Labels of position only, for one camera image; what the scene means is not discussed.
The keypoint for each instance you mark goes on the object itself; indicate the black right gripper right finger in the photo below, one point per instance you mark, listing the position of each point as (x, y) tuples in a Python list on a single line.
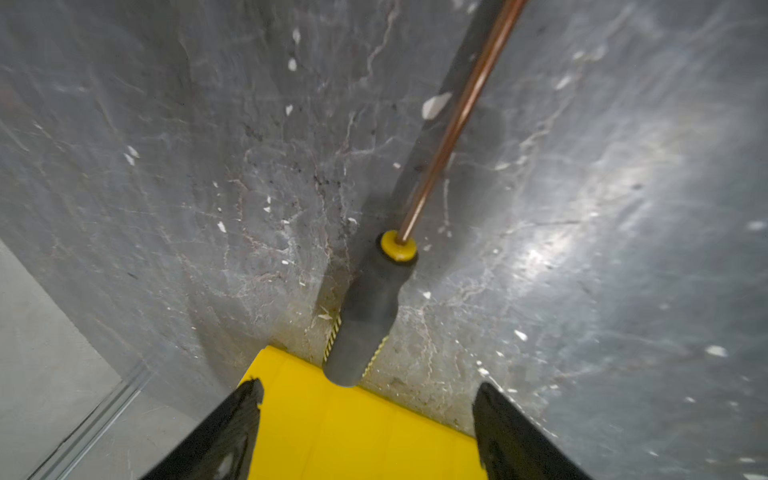
[(511, 447)]

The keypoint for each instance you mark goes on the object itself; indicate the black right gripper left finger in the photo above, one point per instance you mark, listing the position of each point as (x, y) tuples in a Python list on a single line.
[(222, 446)]

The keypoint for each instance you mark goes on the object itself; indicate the black yellow handled screwdriver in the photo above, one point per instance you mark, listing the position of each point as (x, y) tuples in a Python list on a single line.
[(370, 306)]

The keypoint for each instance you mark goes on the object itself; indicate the yellow plastic bin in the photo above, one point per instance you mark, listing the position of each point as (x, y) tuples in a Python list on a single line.
[(312, 429)]

